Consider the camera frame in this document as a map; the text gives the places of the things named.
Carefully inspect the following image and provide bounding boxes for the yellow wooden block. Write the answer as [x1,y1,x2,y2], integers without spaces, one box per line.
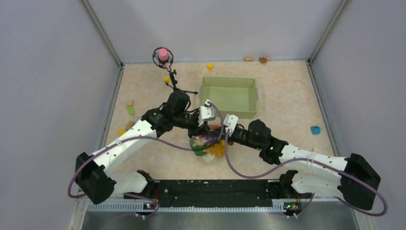
[117,130,126,136]

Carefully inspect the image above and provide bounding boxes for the brown cork piece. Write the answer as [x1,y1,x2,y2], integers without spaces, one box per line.
[259,57,268,64]

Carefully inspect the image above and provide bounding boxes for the light green plastic basket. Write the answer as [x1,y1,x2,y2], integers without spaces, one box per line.
[199,77,259,119]

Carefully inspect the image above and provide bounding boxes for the green wooden block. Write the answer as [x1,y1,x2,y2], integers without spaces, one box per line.
[126,105,135,115]

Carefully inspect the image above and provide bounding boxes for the purple cable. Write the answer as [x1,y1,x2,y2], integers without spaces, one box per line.
[67,101,226,199]
[223,128,388,217]

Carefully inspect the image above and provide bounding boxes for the clear zip top bag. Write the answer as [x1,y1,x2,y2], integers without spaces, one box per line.
[189,134,232,164]

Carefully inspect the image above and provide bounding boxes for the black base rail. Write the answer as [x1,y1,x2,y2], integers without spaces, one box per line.
[139,179,300,208]

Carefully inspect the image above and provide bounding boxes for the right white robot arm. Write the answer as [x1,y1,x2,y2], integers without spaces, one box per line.
[224,119,381,211]

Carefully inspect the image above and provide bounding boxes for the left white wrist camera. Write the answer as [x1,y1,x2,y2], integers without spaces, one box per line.
[198,99,215,127]

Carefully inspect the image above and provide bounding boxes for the red toy chili pepper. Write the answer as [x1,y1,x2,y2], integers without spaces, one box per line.
[209,125,221,130]

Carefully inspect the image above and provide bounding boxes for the orange toy ginger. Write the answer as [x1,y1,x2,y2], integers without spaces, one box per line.
[204,140,230,158]

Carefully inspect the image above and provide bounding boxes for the pink microphone on tripod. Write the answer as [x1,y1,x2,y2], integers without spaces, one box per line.
[152,47,198,95]

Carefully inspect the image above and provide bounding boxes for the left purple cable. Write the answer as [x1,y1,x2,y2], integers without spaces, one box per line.
[67,101,226,199]

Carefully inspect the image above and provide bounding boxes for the green toy cabbage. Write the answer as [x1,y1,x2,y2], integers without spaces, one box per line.
[189,138,211,157]

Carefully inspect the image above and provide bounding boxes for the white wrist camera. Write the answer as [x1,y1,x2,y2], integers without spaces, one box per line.
[198,99,215,127]
[223,114,239,136]

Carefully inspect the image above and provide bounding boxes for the blue toy block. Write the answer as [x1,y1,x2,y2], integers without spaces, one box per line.
[310,126,321,135]

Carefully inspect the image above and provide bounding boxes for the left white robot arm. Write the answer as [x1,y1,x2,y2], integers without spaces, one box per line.
[69,91,215,204]

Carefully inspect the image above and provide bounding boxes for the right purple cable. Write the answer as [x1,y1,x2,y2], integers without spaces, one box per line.
[223,128,388,217]

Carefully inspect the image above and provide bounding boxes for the purple toy eggplant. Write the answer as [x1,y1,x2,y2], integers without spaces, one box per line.
[194,134,219,145]

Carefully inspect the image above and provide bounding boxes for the brown wooden block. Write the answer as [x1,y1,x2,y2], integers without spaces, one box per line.
[125,121,135,131]

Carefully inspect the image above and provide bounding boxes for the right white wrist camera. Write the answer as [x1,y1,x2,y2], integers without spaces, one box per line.
[223,114,239,136]

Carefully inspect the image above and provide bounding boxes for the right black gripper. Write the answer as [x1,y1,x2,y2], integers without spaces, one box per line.
[213,125,262,150]

